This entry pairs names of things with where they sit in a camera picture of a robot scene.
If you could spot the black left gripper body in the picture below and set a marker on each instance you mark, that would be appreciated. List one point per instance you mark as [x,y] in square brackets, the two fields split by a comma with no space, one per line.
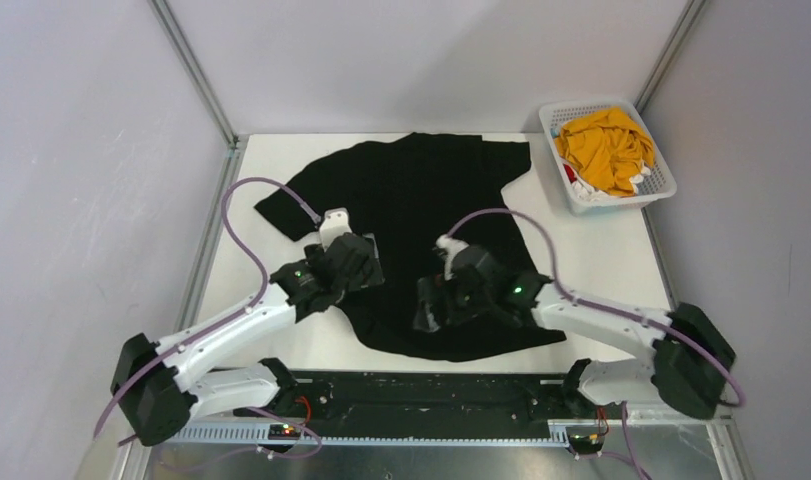
[369,274]

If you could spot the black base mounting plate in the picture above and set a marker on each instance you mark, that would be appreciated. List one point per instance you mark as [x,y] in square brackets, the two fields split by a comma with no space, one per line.
[344,388]

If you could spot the white plastic laundry basket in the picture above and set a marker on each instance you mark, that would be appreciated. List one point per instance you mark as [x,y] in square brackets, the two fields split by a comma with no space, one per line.
[659,185]

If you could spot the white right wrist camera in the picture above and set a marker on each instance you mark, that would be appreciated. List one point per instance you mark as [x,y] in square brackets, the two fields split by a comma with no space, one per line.
[448,248]

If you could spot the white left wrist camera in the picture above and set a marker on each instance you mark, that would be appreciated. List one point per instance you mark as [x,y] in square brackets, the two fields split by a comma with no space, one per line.
[334,223]

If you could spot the aluminium frame rail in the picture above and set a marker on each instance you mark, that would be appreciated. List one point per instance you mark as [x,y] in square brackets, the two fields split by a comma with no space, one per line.
[508,423]

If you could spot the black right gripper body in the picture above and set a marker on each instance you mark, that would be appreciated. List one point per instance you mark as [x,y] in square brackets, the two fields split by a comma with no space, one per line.
[462,303]

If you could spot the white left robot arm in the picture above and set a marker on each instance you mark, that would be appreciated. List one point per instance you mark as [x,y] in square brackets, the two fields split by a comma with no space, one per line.
[161,386]

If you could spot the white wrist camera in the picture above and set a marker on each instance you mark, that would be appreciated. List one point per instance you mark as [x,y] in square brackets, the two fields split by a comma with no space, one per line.
[448,248]
[334,223]

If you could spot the left corner aluminium post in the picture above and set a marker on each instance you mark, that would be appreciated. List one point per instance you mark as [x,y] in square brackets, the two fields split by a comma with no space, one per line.
[183,49]

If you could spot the right corner aluminium post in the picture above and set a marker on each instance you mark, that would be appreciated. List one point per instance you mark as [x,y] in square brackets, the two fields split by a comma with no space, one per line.
[681,32]

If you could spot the yellow t shirt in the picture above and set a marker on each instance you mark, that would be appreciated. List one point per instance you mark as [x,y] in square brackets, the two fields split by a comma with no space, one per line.
[606,148]

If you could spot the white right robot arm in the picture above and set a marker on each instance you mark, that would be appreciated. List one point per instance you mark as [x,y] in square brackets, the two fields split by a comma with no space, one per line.
[677,357]

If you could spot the corner aluminium post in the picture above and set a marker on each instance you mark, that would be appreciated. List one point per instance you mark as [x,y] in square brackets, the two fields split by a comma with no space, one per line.
[183,49]
[681,32]

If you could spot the white red cloth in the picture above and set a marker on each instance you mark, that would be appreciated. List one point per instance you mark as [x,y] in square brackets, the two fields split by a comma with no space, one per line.
[588,193]

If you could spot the black t shirt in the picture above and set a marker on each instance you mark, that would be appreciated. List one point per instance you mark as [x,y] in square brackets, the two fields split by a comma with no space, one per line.
[407,193]

